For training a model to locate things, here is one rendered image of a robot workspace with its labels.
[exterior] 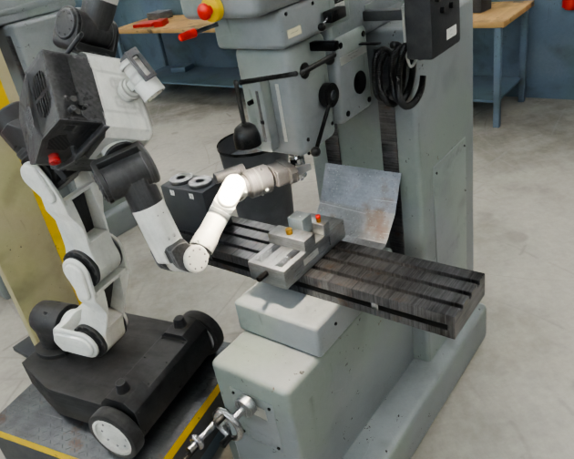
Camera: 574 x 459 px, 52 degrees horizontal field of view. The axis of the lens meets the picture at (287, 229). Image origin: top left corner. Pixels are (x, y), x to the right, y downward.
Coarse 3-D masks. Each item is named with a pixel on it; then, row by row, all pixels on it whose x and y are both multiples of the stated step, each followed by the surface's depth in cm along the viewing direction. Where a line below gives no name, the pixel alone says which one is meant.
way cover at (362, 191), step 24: (336, 168) 222; (360, 168) 216; (336, 192) 223; (360, 192) 217; (384, 192) 211; (336, 216) 221; (360, 216) 216; (384, 216) 211; (360, 240) 213; (384, 240) 208
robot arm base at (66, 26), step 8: (64, 8) 156; (72, 8) 155; (56, 16) 157; (64, 16) 156; (72, 16) 154; (80, 16) 155; (56, 24) 157; (64, 24) 156; (72, 24) 154; (80, 24) 154; (112, 24) 165; (56, 32) 157; (64, 32) 156; (72, 32) 155; (56, 40) 159; (64, 40) 157; (72, 40) 155; (112, 40) 165; (64, 48) 160; (80, 48) 157; (88, 48) 159; (96, 48) 161; (104, 48) 163; (112, 48) 166; (112, 56) 166
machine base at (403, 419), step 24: (480, 312) 268; (456, 336) 256; (480, 336) 273; (432, 360) 246; (456, 360) 251; (408, 384) 236; (432, 384) 235; (384, 408) 228; (408, 408) 226; (432, 408) 237; (384, 432) 218; (408, 432) 220; (360, 456) 210; (384, 456) 209; (408, 456) 225
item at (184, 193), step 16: (176, 176) 227; (192, 176) 225; (208, 176) 222; (176, 192) 221; (192, 192) 215; (208, 192) 215; (176, 208) 226; (192, 208) 220; (208, 208) 216; (176, 224) 231; (192, 224) 225
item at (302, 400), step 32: (384, 320) 218; (224, 352) 193; (256, 352) 191; (288, 352) 188; (352, 352) 202; (384, 352) 224; (224, 384) 193; (256, 384) 181; (288, 384) 176; (320, 384) 188; (352, 384) 206; (384, 384) 230; (256, 416) 190; (288, 416) 179; (320, 416) 192; (352, 416) 211; (256, 448) 202; (288, 448) 188; (320, 448) 196
